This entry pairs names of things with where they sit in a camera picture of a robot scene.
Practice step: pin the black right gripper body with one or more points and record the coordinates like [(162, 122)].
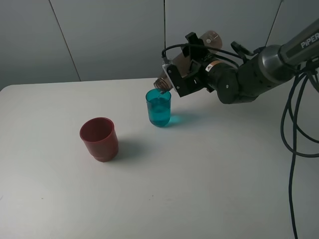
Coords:
[(202, 59)]

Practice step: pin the smoky translucent water bottle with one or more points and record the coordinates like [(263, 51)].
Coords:
[(209, 38)]

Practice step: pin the teal translucent plastic cup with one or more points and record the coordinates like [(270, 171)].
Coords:
[(159, 105)]

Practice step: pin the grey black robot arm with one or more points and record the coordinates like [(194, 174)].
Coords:
[(271, 67)]

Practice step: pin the red plastic cup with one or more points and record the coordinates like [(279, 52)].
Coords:
[(100, 138)]

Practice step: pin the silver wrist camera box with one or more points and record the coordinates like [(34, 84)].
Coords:
[(178, 79)]

